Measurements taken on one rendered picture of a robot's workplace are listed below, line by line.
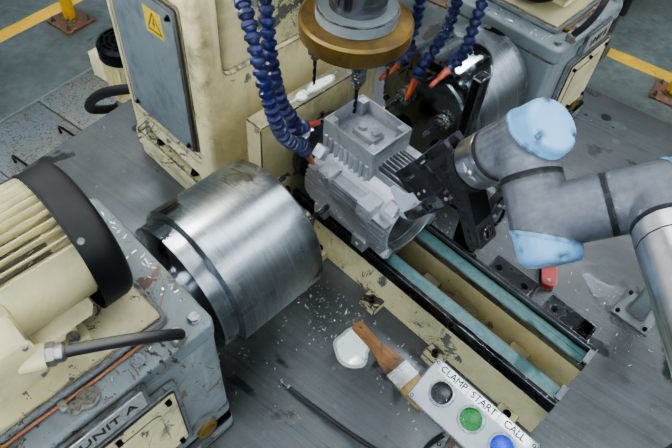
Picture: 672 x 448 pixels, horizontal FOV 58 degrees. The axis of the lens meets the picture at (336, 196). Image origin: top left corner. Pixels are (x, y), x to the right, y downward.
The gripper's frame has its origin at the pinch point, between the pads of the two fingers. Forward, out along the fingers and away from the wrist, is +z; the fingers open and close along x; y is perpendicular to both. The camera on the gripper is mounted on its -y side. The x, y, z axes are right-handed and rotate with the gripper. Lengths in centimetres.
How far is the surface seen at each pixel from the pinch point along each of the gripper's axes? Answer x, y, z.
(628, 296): -38, -44, 7
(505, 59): -40.5, 11.2, -0.1
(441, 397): 19.9, -20.9, -10.1
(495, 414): 16.8, -26.3, -13.9
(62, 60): -28, 134, 203
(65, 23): -43, 155, 215
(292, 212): 17.1, 11.3, -0.1
